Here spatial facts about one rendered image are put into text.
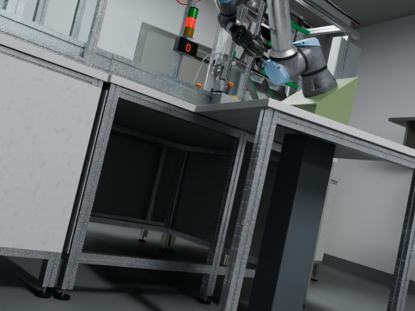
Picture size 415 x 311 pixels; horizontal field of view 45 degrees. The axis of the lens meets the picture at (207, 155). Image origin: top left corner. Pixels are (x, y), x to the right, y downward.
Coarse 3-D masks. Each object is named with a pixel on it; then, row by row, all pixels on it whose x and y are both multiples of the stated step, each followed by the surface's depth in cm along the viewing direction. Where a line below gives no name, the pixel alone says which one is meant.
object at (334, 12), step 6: (252, 0) 405; (312, 0) 377; (318, 0) 382; (324, 6) 387; (330, 6) 392; (330, 12) 392; (336, 12) 397; (342, 18) 403; (348, 18) 408; (348, 24) 409; (312, 36) 457
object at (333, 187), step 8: (336, 184) 410; (328, 200) 403; (328, 208) 404; (328, 216) 405; (328, 224) 406; (320, 240) 401; (320, 248) 402; (224, 256) 336; (320, 256) 403; (224, 264) 336; (320, 264) 405; (312, 272) 404; (312, 280) 402
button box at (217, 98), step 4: (212, 96) 230; (216, 96) 228; (220, 96) 226; (224, 96) 226; (228, 96) 228; (212, 100) 229; (216, 100) 227; (220, 100) 225; (224, 100) 226; (228, 100) 228; (232, 100) 230; (236, 100) 231
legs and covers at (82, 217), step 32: (128, 96) 195; (96, 128) 188; (128, 128) 351; (224, 128) 229; (96, 160) 188; (192, 160) 381; (224, 160) 354; (192, 192) 373; (224, 192) 235; (128, 224) 358; (192, 224) 365; (224, 224) 234; (256, 224) 318; (320, 224) 280; (64, 256) 187; (96, 256) 192; (128, 256) 204; (256, 256) 313; (64, 288) 184
